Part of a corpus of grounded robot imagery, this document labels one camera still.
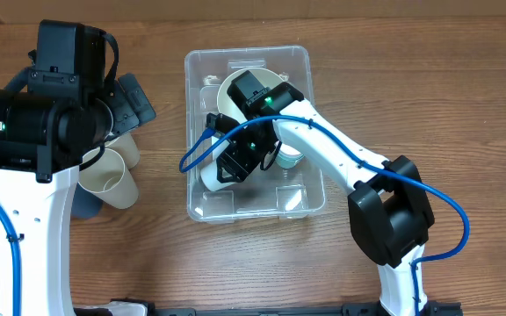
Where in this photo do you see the small light blue cup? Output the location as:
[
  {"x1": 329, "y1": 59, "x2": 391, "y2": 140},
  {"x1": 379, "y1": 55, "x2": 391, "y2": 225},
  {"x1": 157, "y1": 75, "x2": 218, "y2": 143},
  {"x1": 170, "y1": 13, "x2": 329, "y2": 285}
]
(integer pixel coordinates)
[{"x1": 276, "y1": 151, "x2": 304, "y2": 169}]

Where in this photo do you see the tall beige cup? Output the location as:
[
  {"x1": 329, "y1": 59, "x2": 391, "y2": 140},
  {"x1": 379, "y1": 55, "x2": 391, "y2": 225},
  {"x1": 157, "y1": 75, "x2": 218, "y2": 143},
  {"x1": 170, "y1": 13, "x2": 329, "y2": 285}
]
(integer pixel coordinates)
[
  {"x1": 105, "y1": 133, "x2": 141, "y2": 169},
  {"x1": 79, "y1": 148, "x2": 140, "y2": 209}
]

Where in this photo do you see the small grey cup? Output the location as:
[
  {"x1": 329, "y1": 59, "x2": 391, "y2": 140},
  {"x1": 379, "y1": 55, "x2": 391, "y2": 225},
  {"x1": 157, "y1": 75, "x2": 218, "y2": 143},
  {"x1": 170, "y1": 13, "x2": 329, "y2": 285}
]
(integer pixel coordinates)
[{"x1": 200, "y1": 161, "x2": 235, "y2": 191}]

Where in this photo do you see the tall dark blue cup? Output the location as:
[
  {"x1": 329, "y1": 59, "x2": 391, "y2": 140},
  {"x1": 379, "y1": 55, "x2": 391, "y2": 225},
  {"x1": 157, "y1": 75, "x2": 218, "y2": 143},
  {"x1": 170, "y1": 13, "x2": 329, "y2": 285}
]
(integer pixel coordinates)
[{"x1": 71, "y1": 184, "x2": 103, "y2": 219}]

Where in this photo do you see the small pink cup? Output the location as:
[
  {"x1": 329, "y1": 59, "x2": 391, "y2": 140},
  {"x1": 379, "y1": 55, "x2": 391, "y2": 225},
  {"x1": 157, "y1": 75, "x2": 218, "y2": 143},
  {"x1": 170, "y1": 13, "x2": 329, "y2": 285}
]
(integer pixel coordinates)
[{"x1": 278, "y1": 144, "x2": 304, "y2": 161}]

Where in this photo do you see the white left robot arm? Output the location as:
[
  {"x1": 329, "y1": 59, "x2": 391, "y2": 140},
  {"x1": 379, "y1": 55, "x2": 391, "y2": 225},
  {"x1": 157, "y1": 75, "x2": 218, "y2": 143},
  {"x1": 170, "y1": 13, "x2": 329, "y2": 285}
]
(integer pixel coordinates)
[{"x1": 0, "y1": 68, "x2": 155, "y2": 315}]

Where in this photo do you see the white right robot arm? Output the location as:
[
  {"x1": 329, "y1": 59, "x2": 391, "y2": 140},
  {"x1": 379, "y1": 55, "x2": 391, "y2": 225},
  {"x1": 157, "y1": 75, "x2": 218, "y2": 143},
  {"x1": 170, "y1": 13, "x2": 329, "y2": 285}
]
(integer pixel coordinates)
[{"x1": 201, "y1": 80, "x2": 435, "y2": 315}]

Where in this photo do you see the clear plastic storage bin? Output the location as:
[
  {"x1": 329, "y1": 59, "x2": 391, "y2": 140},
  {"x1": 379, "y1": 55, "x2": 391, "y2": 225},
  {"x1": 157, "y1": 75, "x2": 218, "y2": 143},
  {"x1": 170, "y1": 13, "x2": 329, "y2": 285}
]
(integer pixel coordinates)
[{"x1": 184, "y1": 46, "x2": 325, "y2": 224}]

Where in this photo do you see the beige bowl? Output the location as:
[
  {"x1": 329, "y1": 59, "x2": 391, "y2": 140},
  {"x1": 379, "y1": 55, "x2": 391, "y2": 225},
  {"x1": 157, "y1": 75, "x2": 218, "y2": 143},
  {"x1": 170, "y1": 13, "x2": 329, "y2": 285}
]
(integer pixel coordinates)
[{"x1": 217, "y1": 68, "x2": 303, "y2": 123}]

